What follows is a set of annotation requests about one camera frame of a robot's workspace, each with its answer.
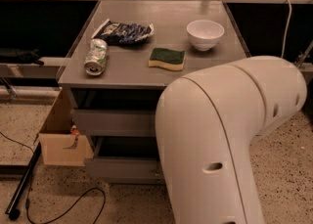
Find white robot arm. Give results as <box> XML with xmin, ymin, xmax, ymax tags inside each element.
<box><xmin>156</xmin><ymin>56</ymin><xmax>307</xmax><ymax>224</ymax></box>

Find grey wooden drawer cabinet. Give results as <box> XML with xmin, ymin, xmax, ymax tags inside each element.
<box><xmin>58</xmin><ymin>0</ymin><xmax>251</xmax><ymax>185</ymax></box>

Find grey upper drawer with knob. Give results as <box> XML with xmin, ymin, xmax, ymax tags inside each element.
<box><xmin>71</xmin><ymin>110</ymin><xmax>156</xmax><ymax>137</ymax></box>

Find green and yellow sponge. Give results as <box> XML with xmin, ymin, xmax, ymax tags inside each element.
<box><xmin>148</xmin><ymin>48</ymin><xmax>185</xmax><ymax>71</ymax></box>

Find crushed silver soda can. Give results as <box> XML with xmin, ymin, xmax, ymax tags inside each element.
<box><xmin>84</xmin><ymin>39</ymin><xmax>108</xmax><ymax>76</ymax></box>

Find blue crumpled chip bag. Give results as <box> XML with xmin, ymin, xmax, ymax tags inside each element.
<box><xmin>92</xmin><ymin>19</ymin><xmax>155</xmax><ymax>46</ymax></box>

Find white ceramic bowl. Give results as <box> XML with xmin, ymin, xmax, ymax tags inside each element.
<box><xmin>187</xmin><ymin>20</ymin><xmax>225</xmax><ymax>51</ymax></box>

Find cardboard box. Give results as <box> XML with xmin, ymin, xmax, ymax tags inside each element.
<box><xmin>38</xmin><ymin>90</ymin><xmax>94</xmax><ymax>166</ymax></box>

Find black object on left shelf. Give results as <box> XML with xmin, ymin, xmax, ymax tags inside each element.
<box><xmin>0</xmin><ymin>48</ymin><xmax>44</xmax><ymax>66</ymax></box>

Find black bar on floor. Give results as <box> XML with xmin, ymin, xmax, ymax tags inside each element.
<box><xmin>1</xmin><ymin>144</ymin><xmax>41</xmax><ymax>221</ymax></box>

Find white hanging cable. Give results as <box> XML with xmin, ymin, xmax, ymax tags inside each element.
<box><xmin>276</xmin><ymin>0</ymin><xmax>293</xmax><ymax>60</ymax></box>

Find black cable on floor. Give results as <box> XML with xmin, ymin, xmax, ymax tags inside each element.
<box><xmin>0</xmin><ymin>130</ymin><xmax>108</xmax><ymax>224</ymax></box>

